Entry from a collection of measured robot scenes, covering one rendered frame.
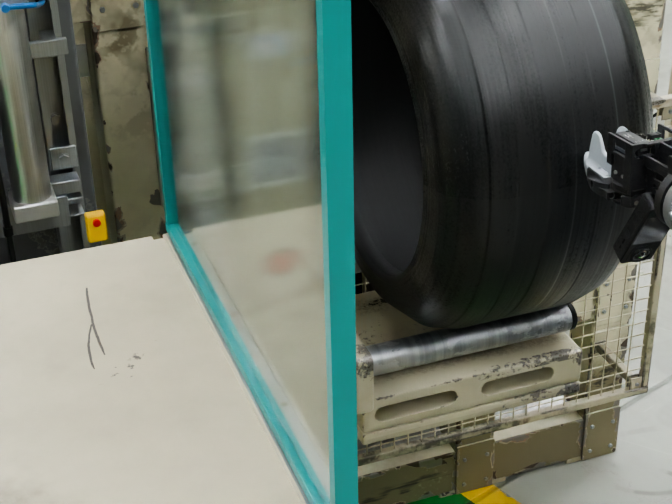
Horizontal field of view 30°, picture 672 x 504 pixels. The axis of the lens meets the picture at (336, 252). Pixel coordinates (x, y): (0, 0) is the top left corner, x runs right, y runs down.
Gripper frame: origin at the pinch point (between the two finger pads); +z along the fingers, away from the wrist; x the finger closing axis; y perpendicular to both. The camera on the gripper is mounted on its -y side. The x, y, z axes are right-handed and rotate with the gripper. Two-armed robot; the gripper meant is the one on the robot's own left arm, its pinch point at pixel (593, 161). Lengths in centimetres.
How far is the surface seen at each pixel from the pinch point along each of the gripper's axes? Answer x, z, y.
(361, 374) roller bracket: 27.4, 13.6, -31.3
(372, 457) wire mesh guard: 5, 71, -87
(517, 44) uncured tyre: 7.5, 6.5, 14.6
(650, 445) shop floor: -74, 90, -116
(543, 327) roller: -3.2, 17.5, -32.8
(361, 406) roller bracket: 27.4, 14.2, -36.8
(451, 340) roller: 11.6, 18.0, -31.8
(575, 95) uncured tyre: 1.2, 2.9, 8.1
